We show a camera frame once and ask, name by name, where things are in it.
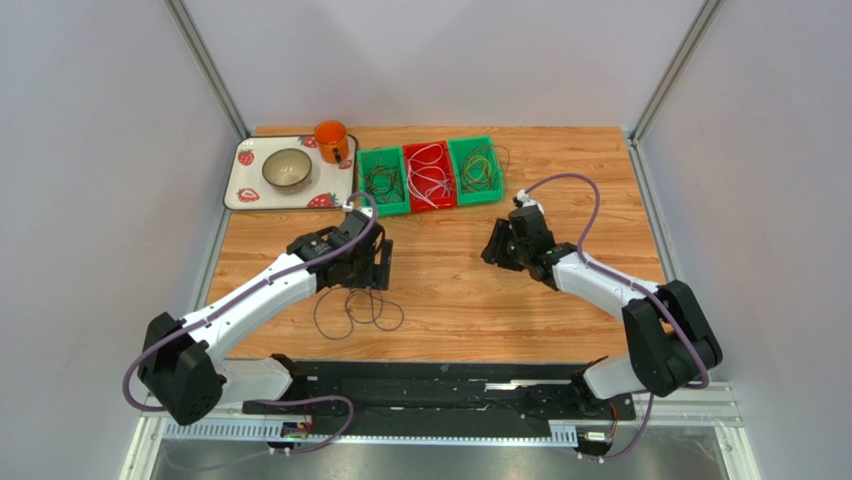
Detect strawberry pattern tray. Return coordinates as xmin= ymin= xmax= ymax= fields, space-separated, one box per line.
xmin=223 ymin=135 xmax=358 ymax=211

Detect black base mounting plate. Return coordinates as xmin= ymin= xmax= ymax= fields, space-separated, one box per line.
xmin=280 ymin=360 xmax=637 ymax=439

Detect orange mug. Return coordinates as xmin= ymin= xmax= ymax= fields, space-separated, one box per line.
xmin=313 ymin=120 xmax=349 ymax=164

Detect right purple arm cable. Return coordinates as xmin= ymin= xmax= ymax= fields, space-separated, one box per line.
xmin=519 ymin=172 xmax=712 ymax=463

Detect aluminium frame rail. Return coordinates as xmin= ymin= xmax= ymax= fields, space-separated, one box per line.
xmin=121 ymin=361 xmax=760 ymax=479

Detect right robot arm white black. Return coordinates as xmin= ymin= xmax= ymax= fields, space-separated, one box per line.
xmin=481 ymin=206 xmax=723 ymax=405

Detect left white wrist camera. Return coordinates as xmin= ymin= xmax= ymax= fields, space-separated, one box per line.
xmin=342 ymin=203 xmax=374 ymax=218

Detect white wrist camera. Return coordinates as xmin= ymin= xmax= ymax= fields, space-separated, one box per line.
xmin=342 ymin=203 xmax=374 ymax=218
xmin=513 ymin=189 xmax=544 ymax=213

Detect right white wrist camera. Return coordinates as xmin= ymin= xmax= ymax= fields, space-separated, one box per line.
xmin=513 ymin=189 xmax=544 ymax=213

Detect beige ceramic bowl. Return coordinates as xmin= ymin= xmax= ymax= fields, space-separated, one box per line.
xmin=261 ymin=148 xmax=313 ymax=194

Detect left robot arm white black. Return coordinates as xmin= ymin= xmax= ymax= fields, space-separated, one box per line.
xmin=127 ymin=207 xmax=390 ymax=426

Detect black wires in bin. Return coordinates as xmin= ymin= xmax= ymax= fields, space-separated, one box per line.
xmin=360 ymin=156 xmax=407 ymax=206

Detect left green bin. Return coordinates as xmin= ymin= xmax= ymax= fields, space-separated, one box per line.
xmin=356 ymin=147 xmax=411 ymax=216

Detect red wire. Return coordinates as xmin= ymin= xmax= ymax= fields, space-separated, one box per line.
xmin=348 ymin=138 xmax=406 ymax=201

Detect dark purple wire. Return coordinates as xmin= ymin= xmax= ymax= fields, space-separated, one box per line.
xmin=312 ymin=286 xmax=406 ymax=342

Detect red bin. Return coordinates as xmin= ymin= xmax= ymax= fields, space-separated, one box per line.
xmin=402 ymin=141 xmax=457 ymax=213

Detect yellow green wires in bin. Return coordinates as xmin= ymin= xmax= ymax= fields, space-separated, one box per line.
xmin=459 ymin=143 xmax=512 ymax=194

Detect right green bin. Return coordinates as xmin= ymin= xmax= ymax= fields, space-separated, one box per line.
xmin=447 ymin=136 xmax=504 ymax=206

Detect green bin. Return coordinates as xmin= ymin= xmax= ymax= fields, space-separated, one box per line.
xmin=356 ymin=147 xmax=411 ymax=216
xmin=447 ymin=136 xmax=504 ymax=206

